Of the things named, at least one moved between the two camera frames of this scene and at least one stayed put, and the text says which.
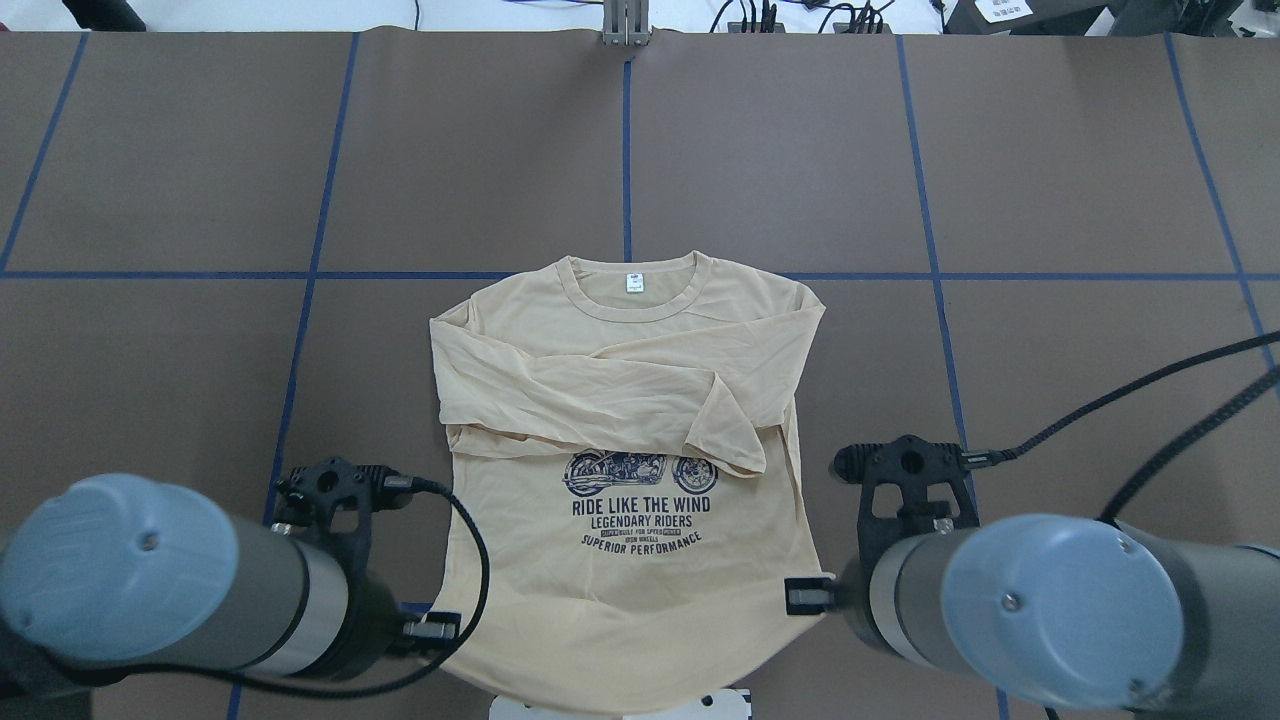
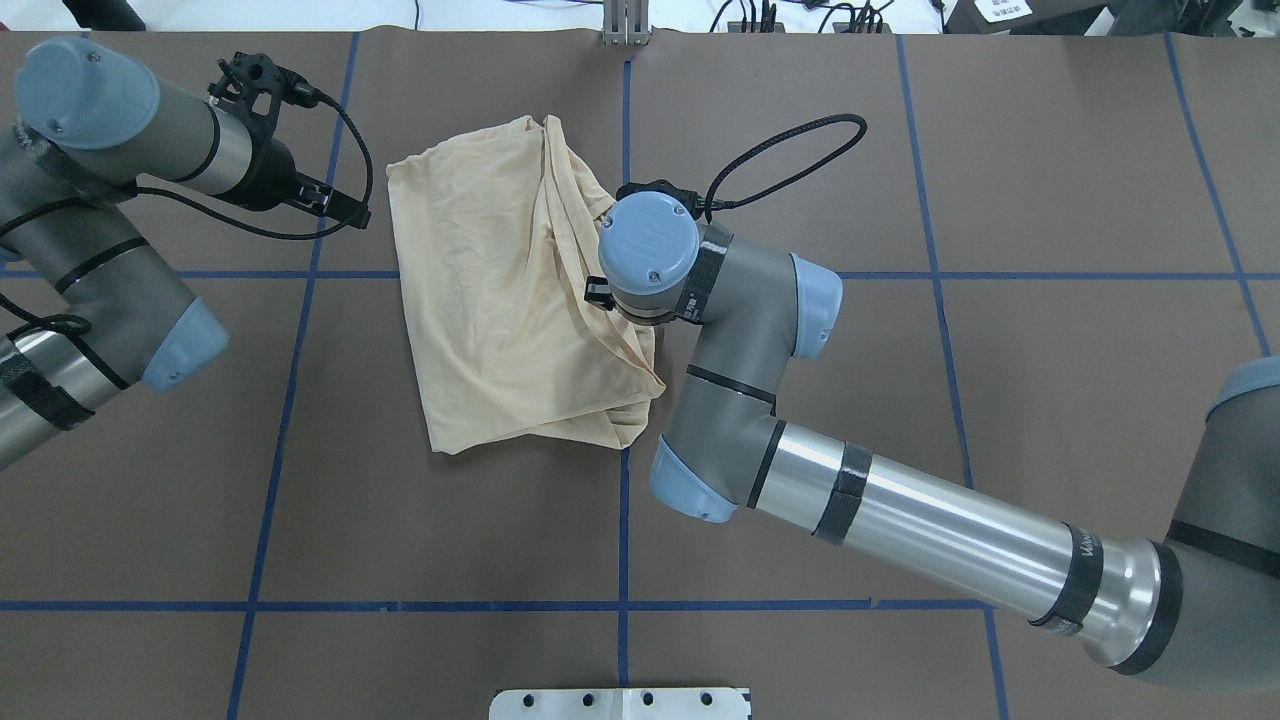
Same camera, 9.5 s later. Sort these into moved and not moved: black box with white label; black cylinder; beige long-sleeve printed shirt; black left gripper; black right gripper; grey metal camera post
Moved: black left gripper; beige long-sleeve printed shirt; black right gripper
Not moved: grey metal camera post; black cylinder; black box with white label
